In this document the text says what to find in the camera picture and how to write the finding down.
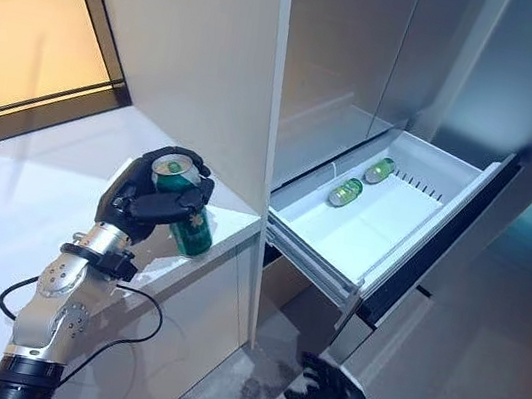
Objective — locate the tall white cabinet panel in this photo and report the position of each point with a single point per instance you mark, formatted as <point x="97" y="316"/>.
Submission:
<point x="194" y="46"/>

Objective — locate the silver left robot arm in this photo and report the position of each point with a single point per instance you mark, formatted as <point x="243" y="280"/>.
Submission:
<point x="51" y="307"/>

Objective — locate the green drink can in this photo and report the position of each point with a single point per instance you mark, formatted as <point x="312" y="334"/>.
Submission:
<point x="380" y="171"/>
<point x="345" y="192"/>
<point x="192" y="236"/>

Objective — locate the fridge drawer with white tray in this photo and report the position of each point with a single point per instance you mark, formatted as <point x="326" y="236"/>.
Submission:
<point x="373" y="226"/>

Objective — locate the white counter cabinet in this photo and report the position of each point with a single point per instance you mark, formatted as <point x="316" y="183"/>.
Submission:
<point x="18" y="201"/>

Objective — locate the dark window frame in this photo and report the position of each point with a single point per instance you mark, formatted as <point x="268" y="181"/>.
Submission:
<point x="105" y="32"/>

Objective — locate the stainless steel fridge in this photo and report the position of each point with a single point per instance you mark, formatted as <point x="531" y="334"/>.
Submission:
<point x="346" y="45"/>

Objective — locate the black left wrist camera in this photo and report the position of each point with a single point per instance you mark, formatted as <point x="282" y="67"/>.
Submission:
<point x="111" y="263"/>

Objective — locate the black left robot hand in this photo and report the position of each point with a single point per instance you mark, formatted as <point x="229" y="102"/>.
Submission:
<point x="159" y="205"/>

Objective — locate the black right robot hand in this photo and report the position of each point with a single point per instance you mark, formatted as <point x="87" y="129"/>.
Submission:
<point x="322" y="385"/>

